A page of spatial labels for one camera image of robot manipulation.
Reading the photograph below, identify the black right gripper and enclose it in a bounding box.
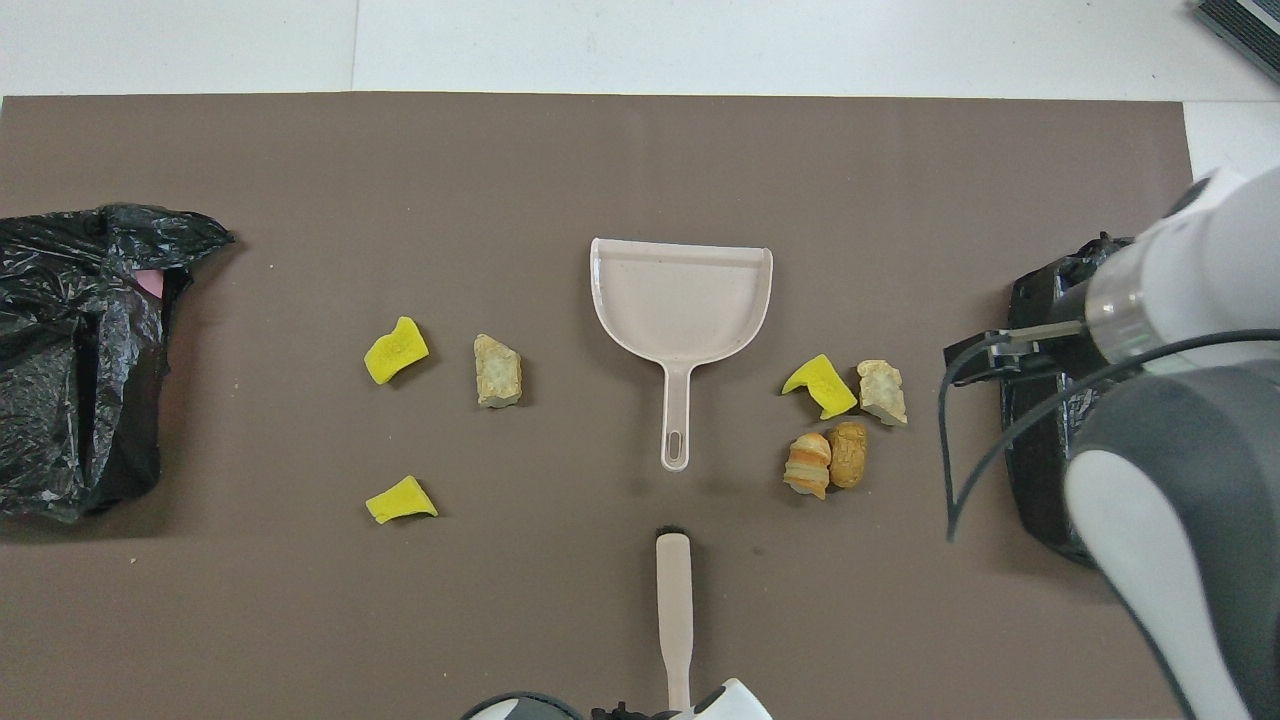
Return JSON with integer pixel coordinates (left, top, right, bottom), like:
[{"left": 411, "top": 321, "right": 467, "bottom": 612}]
[{"left": 985, "top": 320, "right": 1091, "bottom": 379}]

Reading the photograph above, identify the crumpled black bag bin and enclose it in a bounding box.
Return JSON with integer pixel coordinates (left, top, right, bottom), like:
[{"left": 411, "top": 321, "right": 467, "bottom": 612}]
[{"left": 0, "top": 203, "right": 236, "bottom": 524}]

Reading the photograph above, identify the grey ribbed device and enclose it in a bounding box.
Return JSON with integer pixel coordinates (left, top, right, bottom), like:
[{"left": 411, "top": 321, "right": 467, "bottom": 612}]
[{"left": 1192, "top": 0, "right": 1280, "bottom": 86}]

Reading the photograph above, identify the brown toy bread roll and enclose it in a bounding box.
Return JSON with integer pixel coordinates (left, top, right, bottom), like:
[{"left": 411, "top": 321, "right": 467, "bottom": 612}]
[{"left": 826, "top": 420, "right": 869, "bottom": 489}]

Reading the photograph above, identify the yellow sponge piece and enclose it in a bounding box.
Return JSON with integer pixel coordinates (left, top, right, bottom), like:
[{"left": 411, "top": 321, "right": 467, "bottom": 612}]
[
  {"left": 363, "top": 316, "right": 430, "bottom": 386},
  {"left": 365, "top": 475, "right": 439, "bottom": 525},
  {"left": 781, "top": 354, "right": 859, "bottom": 421}
]

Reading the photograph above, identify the brown table mat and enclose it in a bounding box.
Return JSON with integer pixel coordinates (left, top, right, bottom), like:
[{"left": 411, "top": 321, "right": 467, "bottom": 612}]
[{"left": 0, "top": 92, "right": 1201, "bottom": 720}]

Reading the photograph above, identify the beige plastic dustpan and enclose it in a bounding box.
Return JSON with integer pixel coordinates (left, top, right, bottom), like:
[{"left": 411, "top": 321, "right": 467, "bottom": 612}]
[{"left": 589, "top": 237, "right": 774, "bottom": 472}]

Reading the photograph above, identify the beige hand brush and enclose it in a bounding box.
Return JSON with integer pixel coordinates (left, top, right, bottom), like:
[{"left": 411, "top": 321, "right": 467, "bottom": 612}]
[{"left": 654, "top": 527, "right": 694, "bottom": 713}]

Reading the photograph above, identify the beige crumbly foam chunk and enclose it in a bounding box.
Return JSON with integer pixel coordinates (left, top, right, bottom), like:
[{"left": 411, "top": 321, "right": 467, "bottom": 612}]
[
  {"left": 857, "top": 360, "right": 909, "bottom": 427},
  {"left": 473, "top": 333, "right": 523, "bottom": 409}
]

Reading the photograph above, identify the toy croissant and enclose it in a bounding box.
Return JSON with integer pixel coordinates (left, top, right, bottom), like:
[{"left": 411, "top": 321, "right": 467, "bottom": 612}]
[{"left": 783, "top": 432, "right": 833, "bottom": 500}]

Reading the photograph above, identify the black bag lined bin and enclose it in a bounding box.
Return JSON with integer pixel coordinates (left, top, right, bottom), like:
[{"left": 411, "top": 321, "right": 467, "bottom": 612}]
[{"left": 1003, "top": 232, "right": 1136, "bottom": 569}]

